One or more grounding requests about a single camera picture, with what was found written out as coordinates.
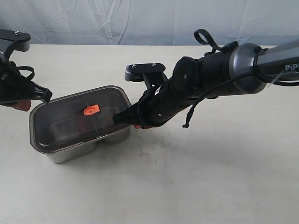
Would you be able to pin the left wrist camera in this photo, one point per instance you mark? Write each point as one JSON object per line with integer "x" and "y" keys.
{"x": 12, "y": 40}

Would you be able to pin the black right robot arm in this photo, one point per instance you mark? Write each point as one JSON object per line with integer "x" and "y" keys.
{"x": 230, "y": 70}

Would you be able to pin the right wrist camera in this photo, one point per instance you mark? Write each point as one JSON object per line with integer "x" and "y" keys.
{"x": 152, "y": 74}

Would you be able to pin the transparent lid with orange valve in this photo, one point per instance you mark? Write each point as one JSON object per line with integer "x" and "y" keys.
{"x": 77, "y": 116}

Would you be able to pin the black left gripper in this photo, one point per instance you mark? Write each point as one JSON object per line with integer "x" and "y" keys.
{"x": 17, "y": 88}

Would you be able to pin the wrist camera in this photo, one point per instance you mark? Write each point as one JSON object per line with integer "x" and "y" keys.
{"x": 152, "y": 74}
{"x": 12, "y": 40}

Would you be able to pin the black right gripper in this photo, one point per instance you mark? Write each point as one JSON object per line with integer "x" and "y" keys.
{"x": 156, "y": 110}

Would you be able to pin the grey backdrop cloth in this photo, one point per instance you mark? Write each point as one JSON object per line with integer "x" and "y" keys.
{"x": 152, "y": 22}

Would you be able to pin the red sausage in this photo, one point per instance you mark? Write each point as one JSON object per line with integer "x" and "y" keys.
{"x": 82, "y": 124}

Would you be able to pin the stainless steel lunch box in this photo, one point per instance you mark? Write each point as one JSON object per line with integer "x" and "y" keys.
{"x": 81, "y": 149}

